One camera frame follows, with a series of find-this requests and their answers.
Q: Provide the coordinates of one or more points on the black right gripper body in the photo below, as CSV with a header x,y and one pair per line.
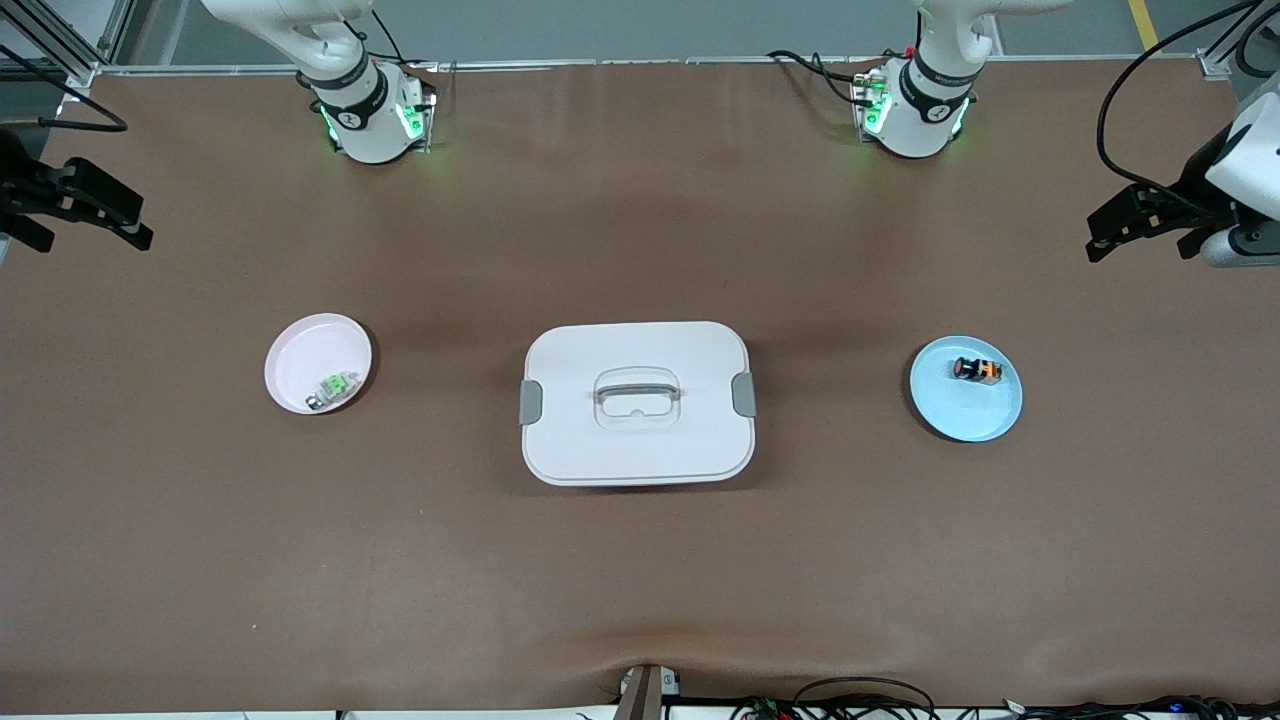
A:
x,y
20,183

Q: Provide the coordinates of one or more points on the green white switch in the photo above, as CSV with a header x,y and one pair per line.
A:
x,y
335,388

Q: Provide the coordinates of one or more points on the aluminium frame post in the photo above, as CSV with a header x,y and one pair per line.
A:
x,y
1215,62
80,70

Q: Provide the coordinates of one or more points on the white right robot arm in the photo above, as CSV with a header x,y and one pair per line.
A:
x,y
365,130

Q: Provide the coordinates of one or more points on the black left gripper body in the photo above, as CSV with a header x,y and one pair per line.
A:
x,y
1193,183

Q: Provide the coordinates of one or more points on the silver table edge rail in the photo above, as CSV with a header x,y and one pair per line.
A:
x,y
650,63

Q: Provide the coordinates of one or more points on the orange black push switch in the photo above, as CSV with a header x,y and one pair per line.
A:
x,y
975,370

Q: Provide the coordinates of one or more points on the brown camera stand post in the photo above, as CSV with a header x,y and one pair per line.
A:
x,y
645,695

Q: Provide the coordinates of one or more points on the pink round plate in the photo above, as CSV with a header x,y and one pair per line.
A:
x,y
310,355

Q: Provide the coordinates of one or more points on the brown table mat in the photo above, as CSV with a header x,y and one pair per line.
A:
x,y
640,560

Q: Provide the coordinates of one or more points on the light blue round plate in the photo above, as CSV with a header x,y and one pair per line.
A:
x,y
965,410

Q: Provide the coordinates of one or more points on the white lidded storage box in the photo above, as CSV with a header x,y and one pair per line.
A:
x,y
640,450

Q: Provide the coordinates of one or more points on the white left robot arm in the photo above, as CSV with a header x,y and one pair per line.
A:
x,y
915,120

